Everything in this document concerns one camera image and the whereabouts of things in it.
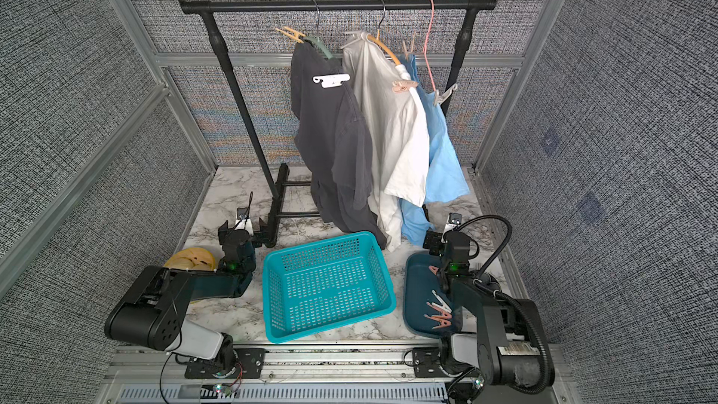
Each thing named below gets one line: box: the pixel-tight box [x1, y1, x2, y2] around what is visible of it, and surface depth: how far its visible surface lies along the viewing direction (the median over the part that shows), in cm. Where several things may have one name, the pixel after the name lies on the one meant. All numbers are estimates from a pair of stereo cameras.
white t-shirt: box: [344, 32, 431, 253], surface depth 69 cm
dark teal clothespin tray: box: [402, 252, 461, 340], surface depth 83 cm
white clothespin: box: [312, 73, 351, 88], surface depth 58 cm
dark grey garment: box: [290, 40, 387, 248], surface depth 72 cm
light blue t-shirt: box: [400, 54, 471, 247], surface depth 64 cm
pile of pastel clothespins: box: [423, 264, 453, 331], surface depth 83 cm
